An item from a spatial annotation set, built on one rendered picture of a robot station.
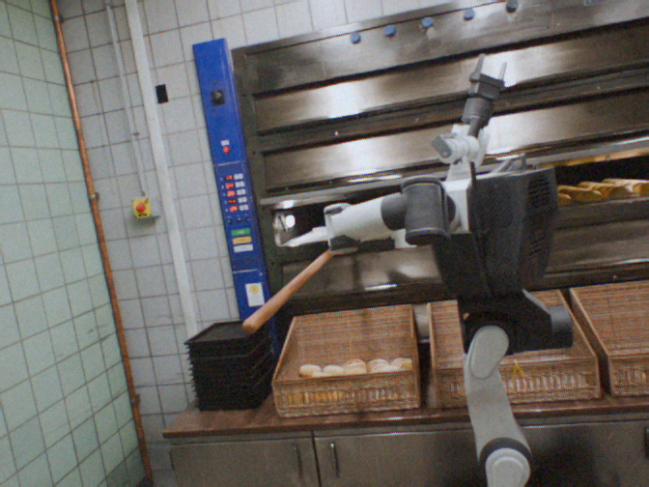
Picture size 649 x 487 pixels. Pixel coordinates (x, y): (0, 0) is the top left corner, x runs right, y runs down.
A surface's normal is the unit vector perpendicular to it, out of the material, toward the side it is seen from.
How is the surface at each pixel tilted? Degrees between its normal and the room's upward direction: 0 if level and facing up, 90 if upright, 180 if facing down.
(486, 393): 114
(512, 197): 90
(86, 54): 90
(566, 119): 70
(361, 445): 90
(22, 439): 90
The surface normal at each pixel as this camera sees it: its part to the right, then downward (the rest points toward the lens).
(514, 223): -0.71, 0.18
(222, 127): -0.18, 0.14
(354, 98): -0.22, -0.21
